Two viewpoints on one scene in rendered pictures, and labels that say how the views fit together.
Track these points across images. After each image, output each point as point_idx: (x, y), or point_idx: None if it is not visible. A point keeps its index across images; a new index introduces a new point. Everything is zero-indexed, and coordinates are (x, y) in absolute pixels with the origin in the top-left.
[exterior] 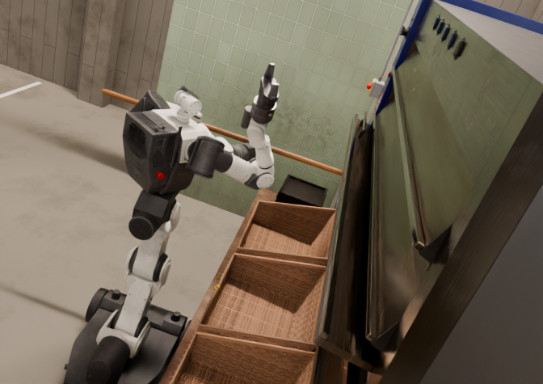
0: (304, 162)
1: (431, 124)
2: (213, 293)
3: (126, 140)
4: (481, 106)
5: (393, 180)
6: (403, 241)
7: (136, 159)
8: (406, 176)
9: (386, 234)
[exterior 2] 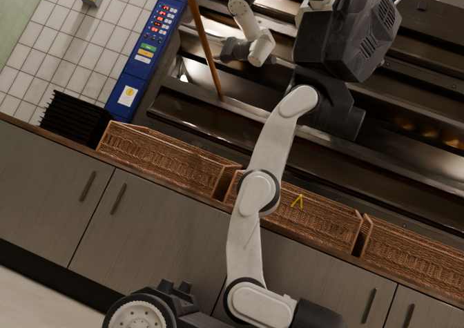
0: (214, 68)
1: (417, 45)
2: (313, 200)
3: (373, 15)
4: None
5: (372, 79)
6: (458, 105)
7: (372, 41)
8: (462, 70)
9: (432, 106)
